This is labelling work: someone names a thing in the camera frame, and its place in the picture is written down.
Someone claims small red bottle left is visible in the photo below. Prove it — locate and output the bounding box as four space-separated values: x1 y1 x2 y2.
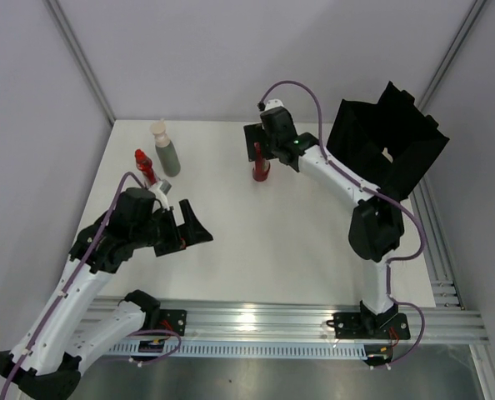
134 149 160 188

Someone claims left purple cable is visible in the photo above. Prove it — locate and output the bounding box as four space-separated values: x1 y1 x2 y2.
0 171 182 397

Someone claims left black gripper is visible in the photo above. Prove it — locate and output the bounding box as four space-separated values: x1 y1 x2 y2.
132 199 212 257

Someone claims slotted cable duct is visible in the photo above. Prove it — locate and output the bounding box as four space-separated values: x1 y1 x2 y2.
107 339 367 360

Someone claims aluminium mounting rail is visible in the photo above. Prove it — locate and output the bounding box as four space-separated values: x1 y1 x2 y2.
161 300 489 344

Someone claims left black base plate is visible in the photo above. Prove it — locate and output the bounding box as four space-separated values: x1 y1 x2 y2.
158 309 188 337

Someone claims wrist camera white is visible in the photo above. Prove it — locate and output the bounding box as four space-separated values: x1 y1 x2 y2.
147 179 172 209
264 99 283 111

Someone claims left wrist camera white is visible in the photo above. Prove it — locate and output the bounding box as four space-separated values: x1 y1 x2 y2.
147 179 172 209

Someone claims purple cable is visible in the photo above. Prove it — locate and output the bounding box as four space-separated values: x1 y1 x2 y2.
256 79 428 368
0 171 182 397

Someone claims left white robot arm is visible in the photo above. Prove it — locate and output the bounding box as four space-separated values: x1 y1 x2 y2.
0 187 213 399

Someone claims grey bottle beige pump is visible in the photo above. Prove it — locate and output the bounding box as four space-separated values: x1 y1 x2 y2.
150 119 181 178

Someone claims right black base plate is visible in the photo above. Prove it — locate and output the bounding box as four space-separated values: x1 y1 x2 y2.
325 312 411 340

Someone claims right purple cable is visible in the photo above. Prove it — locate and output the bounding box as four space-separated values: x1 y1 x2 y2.
256 79 428 368

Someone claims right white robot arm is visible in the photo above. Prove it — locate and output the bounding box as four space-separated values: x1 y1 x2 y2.
243 100 404 337

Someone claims black canvas bag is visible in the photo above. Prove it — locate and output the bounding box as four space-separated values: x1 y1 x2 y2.
327 82 449 199

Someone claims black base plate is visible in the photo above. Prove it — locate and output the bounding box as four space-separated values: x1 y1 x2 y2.
158 309 188 337
325 312 411 340

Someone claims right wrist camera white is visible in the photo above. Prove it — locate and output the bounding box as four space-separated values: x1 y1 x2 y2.
264 99 283 111

